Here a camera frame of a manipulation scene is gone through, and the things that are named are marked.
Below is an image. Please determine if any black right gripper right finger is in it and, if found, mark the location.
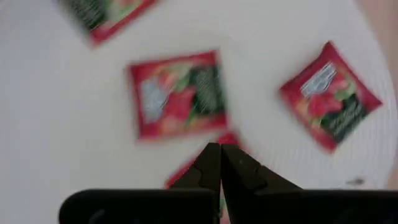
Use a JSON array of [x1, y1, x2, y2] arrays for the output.
[[220, 143, 304, 224]]

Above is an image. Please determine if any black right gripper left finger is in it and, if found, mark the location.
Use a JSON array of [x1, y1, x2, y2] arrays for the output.
[[169, 142, 223, 224]]

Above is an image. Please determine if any red strawberry tea packet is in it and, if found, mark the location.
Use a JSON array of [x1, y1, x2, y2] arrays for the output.
[[60, 0, 159, 48], [125, 49, 230, 143], [277, 40, 384, 154], [164, 131, 247, 224]]

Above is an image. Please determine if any white round plate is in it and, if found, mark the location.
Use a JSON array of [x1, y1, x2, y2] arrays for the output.
[[0, 0, 398, 224]]

